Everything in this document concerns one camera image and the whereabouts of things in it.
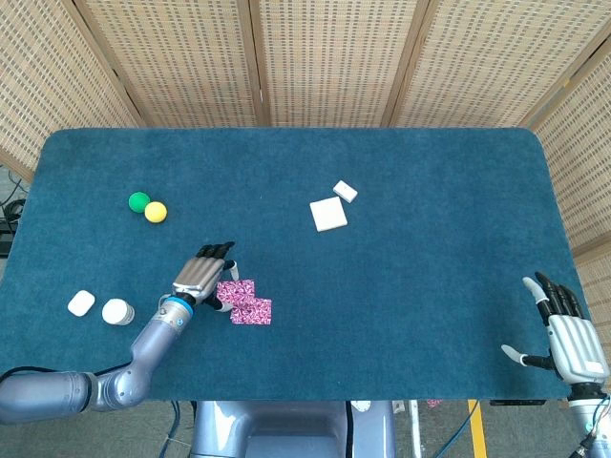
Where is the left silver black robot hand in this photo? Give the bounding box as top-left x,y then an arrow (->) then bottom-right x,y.
172,241 -> 241,313

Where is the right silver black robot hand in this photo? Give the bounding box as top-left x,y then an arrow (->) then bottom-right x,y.
500,271 -> 611,384

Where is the yellow foam ball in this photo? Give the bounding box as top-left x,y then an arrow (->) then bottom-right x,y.
144,200 -> 169,224

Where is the white round jar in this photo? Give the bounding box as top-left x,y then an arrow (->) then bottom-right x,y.
101,298 -> 136,327

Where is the green foam ball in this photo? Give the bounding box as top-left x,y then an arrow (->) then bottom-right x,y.
128,191 -> 153,215

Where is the white rounded case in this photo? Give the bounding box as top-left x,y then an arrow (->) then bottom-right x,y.
67,289 -> 96,317

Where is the yellow floor tape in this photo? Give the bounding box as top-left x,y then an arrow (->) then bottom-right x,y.
467,399 -> 489,458

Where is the pale yellow sticky note pad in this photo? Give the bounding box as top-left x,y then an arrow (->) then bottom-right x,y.
308,197 -> 348,234

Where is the small white box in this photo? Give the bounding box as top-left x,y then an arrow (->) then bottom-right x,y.
332,179 -> 359,204

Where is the blue-grey robot torso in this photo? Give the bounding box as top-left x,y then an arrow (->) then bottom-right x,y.
190,399 -> 398,458

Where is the blue carpet table cover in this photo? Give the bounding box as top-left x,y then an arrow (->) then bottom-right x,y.
0,126 -> 584,403

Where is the black power strip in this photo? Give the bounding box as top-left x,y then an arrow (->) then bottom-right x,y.
0,220 -> 18,259

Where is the blue cable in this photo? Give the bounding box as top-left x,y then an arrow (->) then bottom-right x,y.
158,400 -> 183,458
437,413 -> 478,458

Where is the black coiled cable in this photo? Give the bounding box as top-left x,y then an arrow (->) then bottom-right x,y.
3,198 -> 26,223

